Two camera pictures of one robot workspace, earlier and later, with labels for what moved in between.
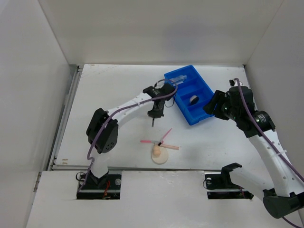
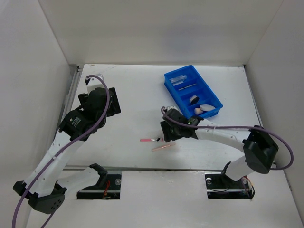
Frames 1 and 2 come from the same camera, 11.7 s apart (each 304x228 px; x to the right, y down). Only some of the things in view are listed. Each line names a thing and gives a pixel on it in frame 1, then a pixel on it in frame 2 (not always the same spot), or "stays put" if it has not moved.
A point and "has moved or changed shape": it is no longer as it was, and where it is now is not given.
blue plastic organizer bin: (192, 93) stays put
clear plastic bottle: (177, 80) stays put
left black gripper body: (156, 113) to (113, 109)
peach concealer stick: (170, 147) to (162, 147)
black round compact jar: (194, 99) stays put
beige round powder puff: (162, 158) has moved or changed shape
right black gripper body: (231, 111) to (170, 133)
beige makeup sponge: (156, 151) to (197, 110)
